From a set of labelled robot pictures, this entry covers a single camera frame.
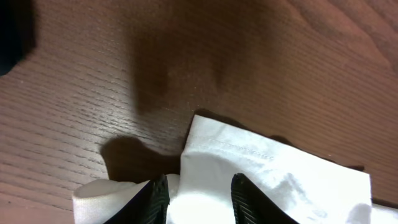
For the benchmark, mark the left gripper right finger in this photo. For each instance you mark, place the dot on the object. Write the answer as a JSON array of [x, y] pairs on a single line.
[[252, 206]]

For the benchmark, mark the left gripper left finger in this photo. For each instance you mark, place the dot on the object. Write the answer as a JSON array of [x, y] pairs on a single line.
[[148, 206]]

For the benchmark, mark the white t-shirt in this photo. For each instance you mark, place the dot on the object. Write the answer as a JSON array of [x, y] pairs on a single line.
[[307, 188]]

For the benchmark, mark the folded black cloth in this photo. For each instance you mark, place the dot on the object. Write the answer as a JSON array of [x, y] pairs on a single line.
[[18, 37]]

